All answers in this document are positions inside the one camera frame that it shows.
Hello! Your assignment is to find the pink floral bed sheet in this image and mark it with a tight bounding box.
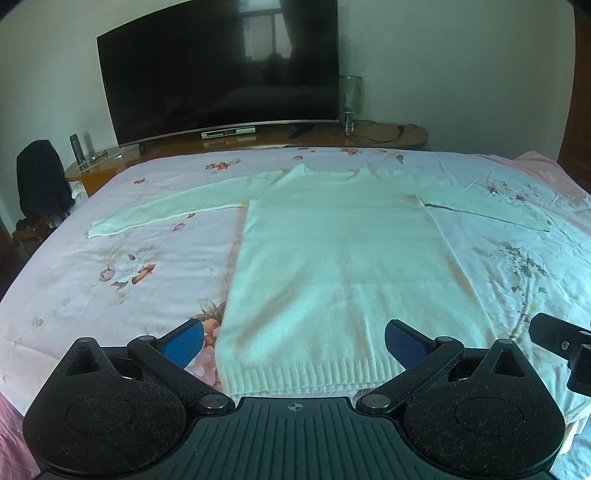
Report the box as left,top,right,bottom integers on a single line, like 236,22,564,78
1,147,590,479

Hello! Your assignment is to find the brown wooden TV cabinet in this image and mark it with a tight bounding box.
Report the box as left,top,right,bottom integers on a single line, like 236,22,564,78
65,120,429,196

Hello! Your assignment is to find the dark bottle on cabinet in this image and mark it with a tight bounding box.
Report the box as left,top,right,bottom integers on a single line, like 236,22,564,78
69,134,86,168

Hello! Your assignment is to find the black power cable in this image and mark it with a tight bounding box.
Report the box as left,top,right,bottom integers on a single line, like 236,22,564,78
352,119,419,144

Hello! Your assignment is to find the white knit sweater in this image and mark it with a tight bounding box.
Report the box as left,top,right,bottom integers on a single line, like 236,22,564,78
88,164,550,397

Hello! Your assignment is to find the large black curved television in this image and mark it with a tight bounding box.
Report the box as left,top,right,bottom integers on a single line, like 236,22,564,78
97,1,339,145

